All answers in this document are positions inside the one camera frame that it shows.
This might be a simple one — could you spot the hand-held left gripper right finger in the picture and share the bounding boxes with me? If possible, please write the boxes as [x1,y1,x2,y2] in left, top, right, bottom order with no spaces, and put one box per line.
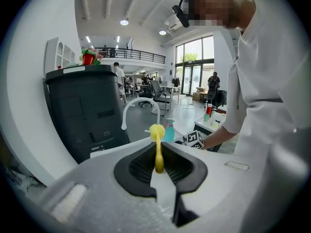
[160,141,308,233]

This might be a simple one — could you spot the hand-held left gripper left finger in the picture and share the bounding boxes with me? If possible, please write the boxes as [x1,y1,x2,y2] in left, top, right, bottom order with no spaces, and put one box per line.
[25,141,179,233]

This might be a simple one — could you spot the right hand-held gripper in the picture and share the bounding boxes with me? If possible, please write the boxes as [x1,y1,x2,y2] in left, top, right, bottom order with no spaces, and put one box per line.
[174,130,205,150]

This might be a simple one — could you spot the yellow cup brush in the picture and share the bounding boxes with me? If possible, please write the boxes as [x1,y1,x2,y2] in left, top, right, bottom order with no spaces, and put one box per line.
[149,124,166,174]

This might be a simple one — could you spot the person's right forearm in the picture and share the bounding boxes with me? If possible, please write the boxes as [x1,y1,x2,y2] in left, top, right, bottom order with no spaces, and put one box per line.
[203,125,240,150]

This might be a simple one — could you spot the teal spray bottle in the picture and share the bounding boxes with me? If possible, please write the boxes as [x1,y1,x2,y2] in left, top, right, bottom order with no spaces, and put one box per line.
[163,118,175,142]

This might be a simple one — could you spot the large white sink basin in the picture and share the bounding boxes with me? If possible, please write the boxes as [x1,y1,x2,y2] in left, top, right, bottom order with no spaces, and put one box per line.
[89,136,234,228]

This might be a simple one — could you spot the cardboard box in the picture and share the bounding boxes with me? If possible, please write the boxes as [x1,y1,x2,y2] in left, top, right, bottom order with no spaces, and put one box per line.
[191,86,208,103]

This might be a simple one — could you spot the white desk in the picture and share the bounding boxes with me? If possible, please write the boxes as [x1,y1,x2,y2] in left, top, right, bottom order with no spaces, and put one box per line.
[159,85,183,104]

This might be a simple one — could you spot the black office chair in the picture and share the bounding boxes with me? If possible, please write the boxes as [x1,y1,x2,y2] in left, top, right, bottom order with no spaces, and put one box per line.
[150,80,173,116]

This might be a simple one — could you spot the black cabinet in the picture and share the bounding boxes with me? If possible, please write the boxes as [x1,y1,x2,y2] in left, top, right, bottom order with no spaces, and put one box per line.
[45,64,131,165]

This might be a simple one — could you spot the glass entrance doors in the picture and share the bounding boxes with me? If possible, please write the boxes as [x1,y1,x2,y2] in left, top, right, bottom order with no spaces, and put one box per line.
[174,35,215,96]

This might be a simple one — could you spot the white faucet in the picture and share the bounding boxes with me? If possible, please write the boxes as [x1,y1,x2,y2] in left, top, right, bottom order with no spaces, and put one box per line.
[121,97,161,131]

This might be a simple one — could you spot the black balcony railing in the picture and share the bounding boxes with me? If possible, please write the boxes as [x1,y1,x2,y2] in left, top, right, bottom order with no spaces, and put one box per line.
[96,47,166,65]

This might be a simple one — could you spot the person's white shirt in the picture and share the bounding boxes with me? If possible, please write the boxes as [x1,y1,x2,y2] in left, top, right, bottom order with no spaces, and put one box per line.
[222,0,311,160]

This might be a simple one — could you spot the red flower pot toy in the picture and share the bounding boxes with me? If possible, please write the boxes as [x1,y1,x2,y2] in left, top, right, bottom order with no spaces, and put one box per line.
[79,47,102,67]

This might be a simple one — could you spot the white arched shelf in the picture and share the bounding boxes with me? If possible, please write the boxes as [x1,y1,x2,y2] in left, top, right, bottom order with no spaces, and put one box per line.
[44,36,76,79]

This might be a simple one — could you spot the person's head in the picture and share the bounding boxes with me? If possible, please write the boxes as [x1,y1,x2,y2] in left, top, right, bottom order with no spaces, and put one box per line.
[182,0,256,30]

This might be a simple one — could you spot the wire frame stool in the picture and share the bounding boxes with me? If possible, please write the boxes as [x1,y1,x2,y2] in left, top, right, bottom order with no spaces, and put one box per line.
[182,95,195,109]

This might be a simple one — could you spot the black head camera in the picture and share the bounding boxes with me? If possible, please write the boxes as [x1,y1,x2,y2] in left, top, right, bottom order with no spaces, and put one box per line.
[172,0,195,28]

